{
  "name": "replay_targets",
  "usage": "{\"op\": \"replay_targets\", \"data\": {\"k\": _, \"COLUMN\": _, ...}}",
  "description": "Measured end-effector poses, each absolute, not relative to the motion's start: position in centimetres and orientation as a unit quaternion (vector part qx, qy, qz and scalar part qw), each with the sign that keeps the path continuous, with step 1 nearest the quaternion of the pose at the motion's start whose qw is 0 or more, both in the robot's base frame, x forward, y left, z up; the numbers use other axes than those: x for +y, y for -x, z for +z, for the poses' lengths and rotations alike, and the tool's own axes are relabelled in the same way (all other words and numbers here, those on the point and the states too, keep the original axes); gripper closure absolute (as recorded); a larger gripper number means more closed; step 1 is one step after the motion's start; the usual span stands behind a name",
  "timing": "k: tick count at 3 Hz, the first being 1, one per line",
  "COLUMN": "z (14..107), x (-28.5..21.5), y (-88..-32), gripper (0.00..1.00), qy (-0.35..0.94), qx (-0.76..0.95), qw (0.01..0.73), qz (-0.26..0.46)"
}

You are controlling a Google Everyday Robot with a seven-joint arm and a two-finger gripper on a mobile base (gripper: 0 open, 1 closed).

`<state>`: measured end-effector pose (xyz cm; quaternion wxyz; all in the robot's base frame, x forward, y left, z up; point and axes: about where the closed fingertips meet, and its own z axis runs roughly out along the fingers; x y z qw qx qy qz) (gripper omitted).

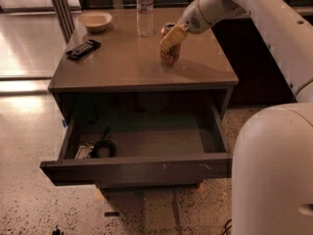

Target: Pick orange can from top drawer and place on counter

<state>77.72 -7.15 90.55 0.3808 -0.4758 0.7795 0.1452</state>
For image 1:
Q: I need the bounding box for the blue tape piece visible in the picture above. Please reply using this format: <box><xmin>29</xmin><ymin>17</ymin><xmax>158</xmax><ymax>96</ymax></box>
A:
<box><xmin>62</xmin><ymin>119</ymin><xmax>67</xmax><ymax>127</ymax></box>

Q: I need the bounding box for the open grey top drawer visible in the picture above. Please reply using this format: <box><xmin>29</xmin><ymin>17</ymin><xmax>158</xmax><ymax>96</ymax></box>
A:
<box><xmin>40</xmin><ymin>94</ymin><xmax>232</xmax><ymax>189</ymax></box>

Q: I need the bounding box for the clear plastic water bottle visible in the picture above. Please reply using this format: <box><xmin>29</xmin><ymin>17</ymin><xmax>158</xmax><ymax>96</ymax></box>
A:
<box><xmin>136</xmin><ymin>0</ymin><xmax>154</xmax><ymax>37</ymax></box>

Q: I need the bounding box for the white ceramic bowl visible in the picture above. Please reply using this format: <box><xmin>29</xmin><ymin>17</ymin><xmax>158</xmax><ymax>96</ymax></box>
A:
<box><xmin>77</xmin><ymin>12</ymin><xmax>112</xmax><ymax>33</ymax></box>

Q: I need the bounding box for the orange soda can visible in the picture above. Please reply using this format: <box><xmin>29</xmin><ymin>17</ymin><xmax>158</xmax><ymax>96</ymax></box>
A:
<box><xmin>160</xmin><ymin>23</ymin><xmax>180</xmax><ymax>66</ymax></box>

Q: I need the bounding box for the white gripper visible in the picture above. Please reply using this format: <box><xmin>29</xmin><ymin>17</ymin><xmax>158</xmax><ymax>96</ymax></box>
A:
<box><xmin>160</xmin><ymin>0</ymin><xmax>246</xmax><ymax>49</ymax></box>

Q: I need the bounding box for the black cable on floor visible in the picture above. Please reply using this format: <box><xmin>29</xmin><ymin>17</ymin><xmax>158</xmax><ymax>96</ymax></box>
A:
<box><xmin>221</xmin><ymin>218</ymin><xmax>233</xmax><ymax>235</ymax></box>

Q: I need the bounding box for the coiled black cable in drawer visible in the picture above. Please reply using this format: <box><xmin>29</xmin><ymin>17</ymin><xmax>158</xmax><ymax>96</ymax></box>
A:
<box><xmin>90</xmin><ymin>125</ymin><xmax>117</xmax><ymax>159</ymax></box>

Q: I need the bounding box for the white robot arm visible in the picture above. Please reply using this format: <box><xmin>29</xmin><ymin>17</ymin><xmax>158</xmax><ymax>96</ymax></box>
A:
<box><xmin>160</xmin><ymin>0</ymin><xmax>313</xmax><ymax>235</ymax></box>

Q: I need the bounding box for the white power adapter in drawer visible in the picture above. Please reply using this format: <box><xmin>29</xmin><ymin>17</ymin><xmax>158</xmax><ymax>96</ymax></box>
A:
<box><xmin>75</xmin><ymin>145</ymin><xmax>94</xmax><ymax>159</ymax></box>

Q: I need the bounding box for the black remote control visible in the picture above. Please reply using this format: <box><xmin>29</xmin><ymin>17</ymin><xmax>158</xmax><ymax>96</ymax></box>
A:
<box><xmin>67</xmin><ymin>39</ymin><xmax>101</xmax><ymax>60</ymax></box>

